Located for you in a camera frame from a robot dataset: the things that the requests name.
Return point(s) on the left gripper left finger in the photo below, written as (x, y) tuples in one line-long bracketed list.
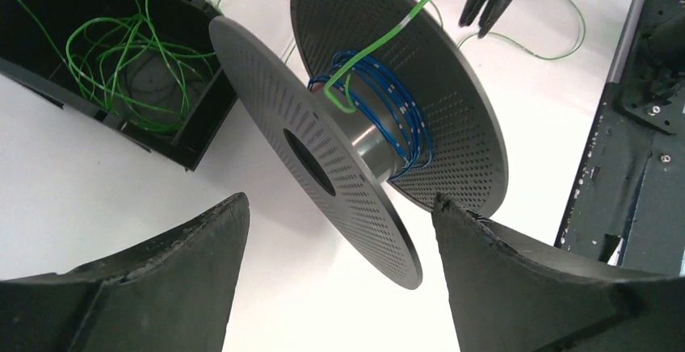
[(172, 292)]

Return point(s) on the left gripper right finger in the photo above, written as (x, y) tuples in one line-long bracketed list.
[(510, 292)]

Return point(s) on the dark grey cable spool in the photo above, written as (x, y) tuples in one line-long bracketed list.
[(390, 100)]

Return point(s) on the black plastic bin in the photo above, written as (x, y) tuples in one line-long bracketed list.
[(144, 68)]

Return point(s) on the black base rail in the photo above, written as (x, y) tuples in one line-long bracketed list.
[(628, 199)]

